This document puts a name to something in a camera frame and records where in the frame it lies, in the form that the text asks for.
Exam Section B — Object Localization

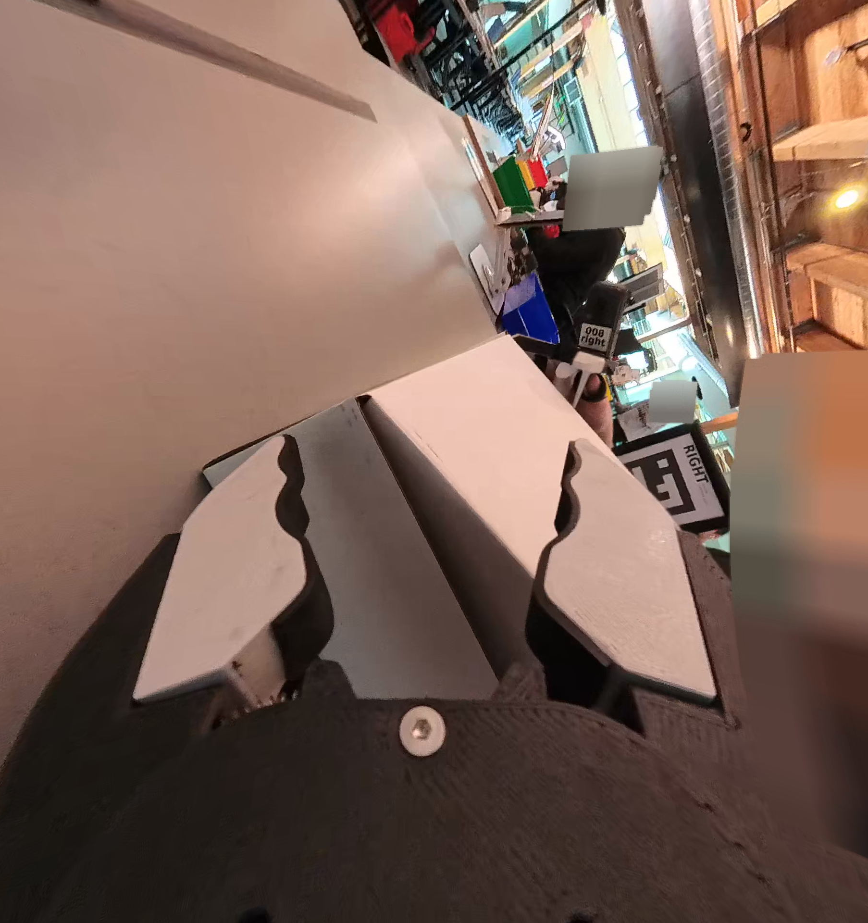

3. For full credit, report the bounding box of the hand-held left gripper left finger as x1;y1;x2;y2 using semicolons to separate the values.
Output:
131;434;334;711

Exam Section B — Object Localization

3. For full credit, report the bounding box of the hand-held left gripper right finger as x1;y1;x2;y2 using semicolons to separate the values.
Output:
526;437;719;715

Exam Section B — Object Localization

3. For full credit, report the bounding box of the white cardboard box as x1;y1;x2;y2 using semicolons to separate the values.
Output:
202;334;615;702

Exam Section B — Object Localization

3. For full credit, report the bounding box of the person's right forearm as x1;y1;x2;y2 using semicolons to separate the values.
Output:
582;398;617;449

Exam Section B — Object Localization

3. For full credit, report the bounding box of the blue storage bin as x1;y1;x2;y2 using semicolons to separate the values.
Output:
501;273;562;347

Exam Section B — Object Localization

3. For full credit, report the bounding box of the black monitor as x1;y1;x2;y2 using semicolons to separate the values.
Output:
616;263;667;301

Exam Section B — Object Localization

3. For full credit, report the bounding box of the black framed marker board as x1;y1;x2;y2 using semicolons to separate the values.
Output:
614;425;732;536

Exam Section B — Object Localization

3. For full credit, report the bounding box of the green storage bin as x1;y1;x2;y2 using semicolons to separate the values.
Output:
492;157;537;214

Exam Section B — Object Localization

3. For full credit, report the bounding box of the wooden framed white board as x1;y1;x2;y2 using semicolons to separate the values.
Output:
463;115;508;222

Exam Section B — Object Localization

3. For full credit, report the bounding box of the wooden shelf unit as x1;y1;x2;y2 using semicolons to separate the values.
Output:
708;0;868;354

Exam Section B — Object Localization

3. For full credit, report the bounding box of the red crate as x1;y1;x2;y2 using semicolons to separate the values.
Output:
372;0;426;63

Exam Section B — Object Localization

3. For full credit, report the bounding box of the silver ventilation duct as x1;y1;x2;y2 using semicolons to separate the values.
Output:
686;0;775;362

